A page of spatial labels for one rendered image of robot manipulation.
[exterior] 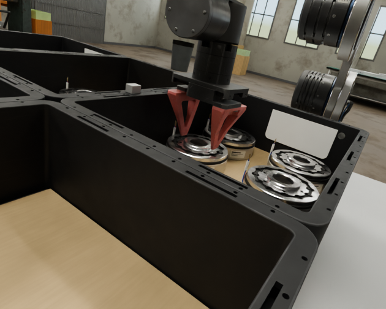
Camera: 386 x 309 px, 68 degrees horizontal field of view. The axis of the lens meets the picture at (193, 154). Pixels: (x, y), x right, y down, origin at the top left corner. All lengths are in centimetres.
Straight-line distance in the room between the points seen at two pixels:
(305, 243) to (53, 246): 21
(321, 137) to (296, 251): 42
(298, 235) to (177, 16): 26
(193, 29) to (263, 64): 1068
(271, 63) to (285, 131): 1035
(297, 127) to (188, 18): 33
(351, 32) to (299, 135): 31
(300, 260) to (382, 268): 50
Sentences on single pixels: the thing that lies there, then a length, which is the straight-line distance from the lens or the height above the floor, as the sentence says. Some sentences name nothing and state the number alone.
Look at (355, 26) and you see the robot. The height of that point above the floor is 111.
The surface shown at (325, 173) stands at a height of 86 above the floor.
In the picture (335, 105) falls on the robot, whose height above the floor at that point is 87.
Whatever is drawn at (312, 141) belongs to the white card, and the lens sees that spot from 59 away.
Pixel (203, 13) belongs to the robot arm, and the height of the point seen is 105.
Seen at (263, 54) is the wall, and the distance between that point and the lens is 1102.
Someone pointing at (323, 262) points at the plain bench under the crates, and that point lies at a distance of 60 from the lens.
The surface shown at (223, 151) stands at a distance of 46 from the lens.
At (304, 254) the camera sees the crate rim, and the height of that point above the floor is 93.
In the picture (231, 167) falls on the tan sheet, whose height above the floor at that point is 83.
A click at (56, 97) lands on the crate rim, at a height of 93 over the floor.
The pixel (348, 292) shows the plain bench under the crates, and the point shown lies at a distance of 56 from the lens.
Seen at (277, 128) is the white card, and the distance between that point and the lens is 60.
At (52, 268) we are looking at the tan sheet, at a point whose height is 83.
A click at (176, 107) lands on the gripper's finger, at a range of 45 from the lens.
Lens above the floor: 103
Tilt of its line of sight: 23 degrees down
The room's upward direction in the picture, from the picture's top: 12 degrees clockwise
